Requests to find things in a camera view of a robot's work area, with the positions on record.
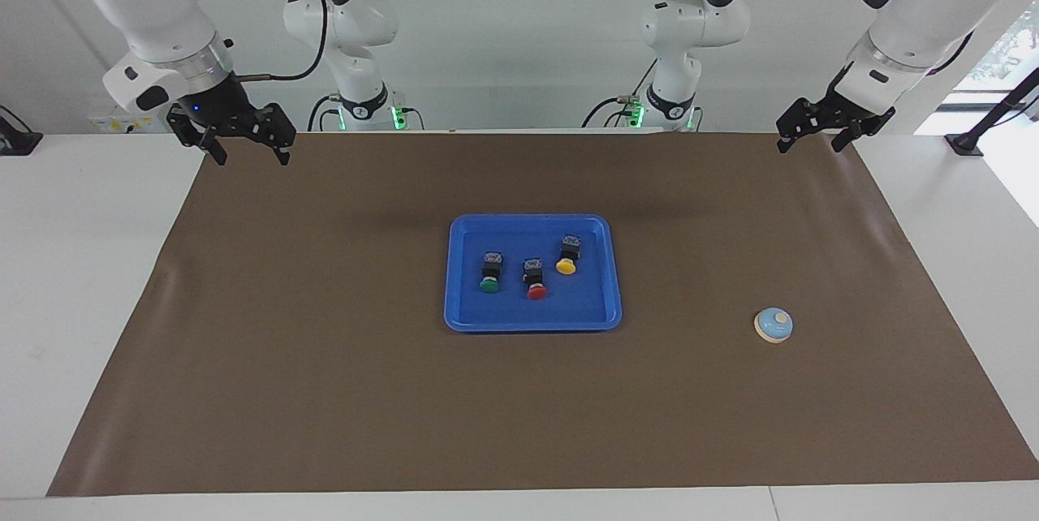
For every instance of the green push button switch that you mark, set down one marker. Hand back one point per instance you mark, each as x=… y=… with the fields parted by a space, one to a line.
x=491 y=269

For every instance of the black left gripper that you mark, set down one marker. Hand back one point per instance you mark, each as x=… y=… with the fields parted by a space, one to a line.
x=836 y=109

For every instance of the brown table mat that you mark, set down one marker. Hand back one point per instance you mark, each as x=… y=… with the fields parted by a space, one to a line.
x=325 y=383

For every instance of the blue plastic tray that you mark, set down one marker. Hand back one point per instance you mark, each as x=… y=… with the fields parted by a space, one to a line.
x=528 y=314

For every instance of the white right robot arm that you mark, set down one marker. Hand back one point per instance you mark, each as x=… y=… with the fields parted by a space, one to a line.
x=146 y=2

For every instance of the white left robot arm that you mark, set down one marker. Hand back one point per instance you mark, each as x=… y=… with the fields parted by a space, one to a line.
x=917 y=26

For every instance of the light blue service bell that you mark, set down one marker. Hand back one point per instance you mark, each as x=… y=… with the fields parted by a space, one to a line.
x=773 y=328

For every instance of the white wall power strip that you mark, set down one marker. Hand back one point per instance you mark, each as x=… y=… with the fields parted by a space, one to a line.
x=122 y=125

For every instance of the yellow push button switch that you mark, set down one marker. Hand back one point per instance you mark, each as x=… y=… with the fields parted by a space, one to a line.
x=570 y=249

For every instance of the red push button switch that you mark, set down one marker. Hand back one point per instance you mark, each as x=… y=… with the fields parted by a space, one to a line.
x=533 y=271

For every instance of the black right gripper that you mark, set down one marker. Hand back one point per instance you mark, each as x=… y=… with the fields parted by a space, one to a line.
x=217 y=103

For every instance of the bright window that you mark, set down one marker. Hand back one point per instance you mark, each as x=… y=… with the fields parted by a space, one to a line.
x=1006 y=50

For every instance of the black camera stand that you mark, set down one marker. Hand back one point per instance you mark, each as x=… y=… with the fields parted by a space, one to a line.
x=20 y=144
x=966 y=142

